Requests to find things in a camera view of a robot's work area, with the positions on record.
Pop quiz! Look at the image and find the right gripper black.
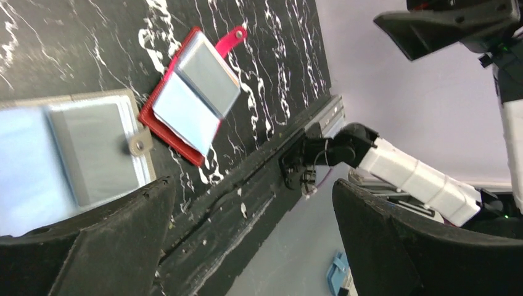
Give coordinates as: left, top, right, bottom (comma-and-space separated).
373, 1, 522, 61

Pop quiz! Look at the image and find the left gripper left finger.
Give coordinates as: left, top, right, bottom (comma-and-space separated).
1, 177, 176, 295

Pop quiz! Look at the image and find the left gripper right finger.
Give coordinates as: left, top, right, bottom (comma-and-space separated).
332, 179, 522, 295

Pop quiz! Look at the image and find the grey card holder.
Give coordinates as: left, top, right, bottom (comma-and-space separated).
1, 89, 156, 237

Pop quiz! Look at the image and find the red leather card holder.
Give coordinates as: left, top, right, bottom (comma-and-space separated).
138, 25, 248, 167

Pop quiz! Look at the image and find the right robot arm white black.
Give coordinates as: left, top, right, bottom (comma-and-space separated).
280, 0, 522, 226

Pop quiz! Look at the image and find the aluminium rail frame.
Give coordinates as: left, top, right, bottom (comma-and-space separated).
312, 95, 346, 136

